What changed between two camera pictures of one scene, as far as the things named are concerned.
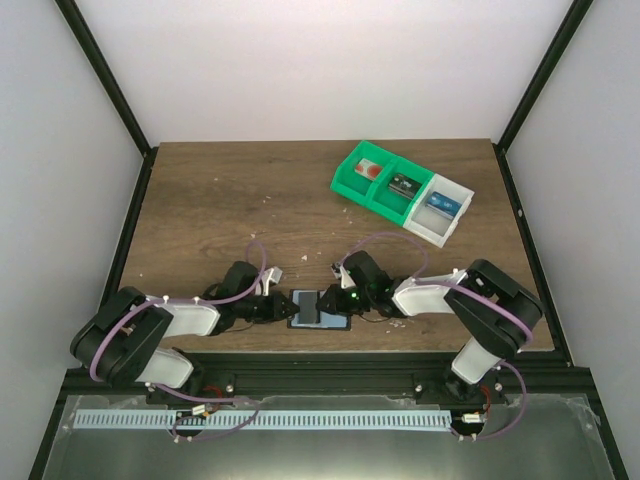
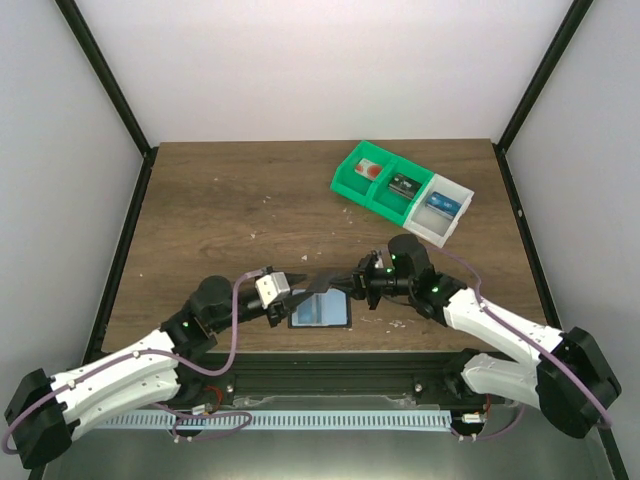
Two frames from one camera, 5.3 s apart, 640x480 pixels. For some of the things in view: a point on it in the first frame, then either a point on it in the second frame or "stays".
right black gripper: (333, 301) -> (364, 282)
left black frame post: (89, 45) stays
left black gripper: (275, 307) stays
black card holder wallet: (325, 320) stays
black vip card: (308, 312) -> (321, 280)
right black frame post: (572, 20) stays
